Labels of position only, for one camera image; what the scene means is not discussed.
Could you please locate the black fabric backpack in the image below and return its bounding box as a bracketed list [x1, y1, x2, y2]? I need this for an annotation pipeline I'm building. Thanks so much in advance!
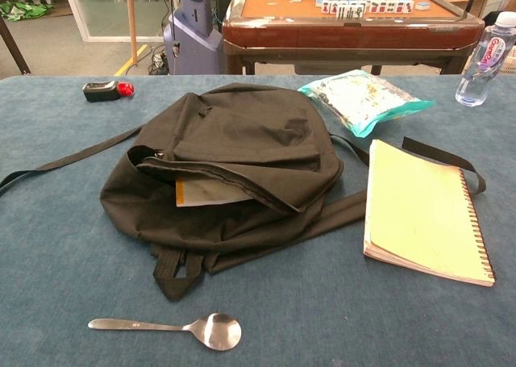
[0, 82, 487, 302]

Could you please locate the white book with orange spine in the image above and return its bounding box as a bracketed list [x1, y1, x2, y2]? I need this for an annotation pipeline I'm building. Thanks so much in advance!
[175, 176, 265, 209]

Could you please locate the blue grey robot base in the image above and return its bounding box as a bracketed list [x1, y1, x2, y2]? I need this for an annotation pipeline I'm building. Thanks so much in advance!
[163, 0, 223, 76]

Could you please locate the teal clear snack bag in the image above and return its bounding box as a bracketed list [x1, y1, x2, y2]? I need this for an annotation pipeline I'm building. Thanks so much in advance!
[297, 69, 437, 139]

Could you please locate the white power strip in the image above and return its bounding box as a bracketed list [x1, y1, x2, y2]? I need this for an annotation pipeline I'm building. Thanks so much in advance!
[149, 51, 169, 76]

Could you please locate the metal spoon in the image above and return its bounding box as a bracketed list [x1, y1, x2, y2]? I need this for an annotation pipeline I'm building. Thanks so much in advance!
[87, 312, 243, 352]

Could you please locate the brown mahjong table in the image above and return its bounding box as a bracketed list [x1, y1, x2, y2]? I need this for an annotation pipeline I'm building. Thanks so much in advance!
[221, 0, 486, 76]

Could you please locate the spiral bound notebook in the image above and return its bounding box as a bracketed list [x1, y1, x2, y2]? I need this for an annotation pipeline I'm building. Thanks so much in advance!
[362, 139, 497, 289]

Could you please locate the black and red device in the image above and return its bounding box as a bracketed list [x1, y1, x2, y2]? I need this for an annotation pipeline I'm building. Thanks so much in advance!
[82, 81, 121, 103]

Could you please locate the wooden pole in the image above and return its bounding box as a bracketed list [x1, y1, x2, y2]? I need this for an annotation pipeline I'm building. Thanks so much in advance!
[124, 0, 140, 66]

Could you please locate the blue table cloth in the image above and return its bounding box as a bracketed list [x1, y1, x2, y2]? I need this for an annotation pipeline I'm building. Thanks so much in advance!
[0, 74, 516, 367]

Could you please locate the clear plastic water bottle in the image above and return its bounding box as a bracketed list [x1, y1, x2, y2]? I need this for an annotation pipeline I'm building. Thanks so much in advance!
[455, 10, 516, 108]

